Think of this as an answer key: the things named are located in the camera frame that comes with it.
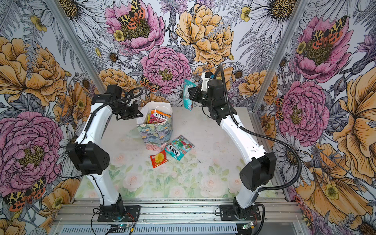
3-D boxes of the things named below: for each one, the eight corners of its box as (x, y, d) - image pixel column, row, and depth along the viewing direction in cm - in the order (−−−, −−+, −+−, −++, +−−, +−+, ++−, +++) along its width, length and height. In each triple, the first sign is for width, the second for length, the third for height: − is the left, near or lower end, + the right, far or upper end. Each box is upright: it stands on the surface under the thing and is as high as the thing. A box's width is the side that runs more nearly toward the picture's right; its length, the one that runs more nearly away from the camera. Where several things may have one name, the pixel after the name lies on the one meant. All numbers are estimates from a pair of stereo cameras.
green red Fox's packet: (163, 150, 99) (163, 148, 97) (180, 136, 107) (180, 134, 104) (177, 163, 93) (177, 161, 91) (194, 146, 101) (194, 144, 99)
